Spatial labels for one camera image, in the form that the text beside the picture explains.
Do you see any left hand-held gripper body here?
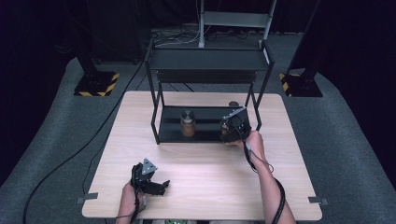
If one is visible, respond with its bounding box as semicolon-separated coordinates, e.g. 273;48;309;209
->
130;158;166;197

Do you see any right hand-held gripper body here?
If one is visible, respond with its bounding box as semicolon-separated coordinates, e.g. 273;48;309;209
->
221;105;253;144

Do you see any brown can with silver lid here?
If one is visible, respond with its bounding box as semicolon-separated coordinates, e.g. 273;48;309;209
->
179;109;197;138
220;122;235;144

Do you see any black metal two-tier shelf rack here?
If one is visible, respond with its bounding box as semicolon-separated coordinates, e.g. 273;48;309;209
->
144;38;276;146

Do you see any person's right hand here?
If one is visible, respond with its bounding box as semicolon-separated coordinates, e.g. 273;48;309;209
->
226;130;267;161

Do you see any person's left hand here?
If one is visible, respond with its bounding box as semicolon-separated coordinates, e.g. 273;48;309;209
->
119;180;149;218

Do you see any black stand with striped base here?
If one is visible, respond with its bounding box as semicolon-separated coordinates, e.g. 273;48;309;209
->
278;0;324;99
73;46;120;98

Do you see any grey metal stand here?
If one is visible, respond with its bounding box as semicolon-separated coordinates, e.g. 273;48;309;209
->
197;0;277;49

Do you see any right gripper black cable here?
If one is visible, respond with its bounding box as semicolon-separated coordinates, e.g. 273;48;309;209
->
233;122;287;224

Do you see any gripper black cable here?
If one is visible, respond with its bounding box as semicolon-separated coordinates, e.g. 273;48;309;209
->
233;122;287;224
115;186;149;224

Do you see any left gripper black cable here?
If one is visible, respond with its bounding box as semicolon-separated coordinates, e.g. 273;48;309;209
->
115;186;149;224

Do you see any thin black floor cable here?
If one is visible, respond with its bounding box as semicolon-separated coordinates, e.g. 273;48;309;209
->
81;141;108;195

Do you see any grey table bracket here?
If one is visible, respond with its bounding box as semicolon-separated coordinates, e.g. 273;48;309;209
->
307;196;330;206
76;192;99;205

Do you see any thick black floor cable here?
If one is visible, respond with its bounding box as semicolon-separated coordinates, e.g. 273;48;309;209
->
21;57;148;224

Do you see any tangle of floor cables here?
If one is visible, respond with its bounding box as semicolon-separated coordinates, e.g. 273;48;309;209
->
150;27;201;49

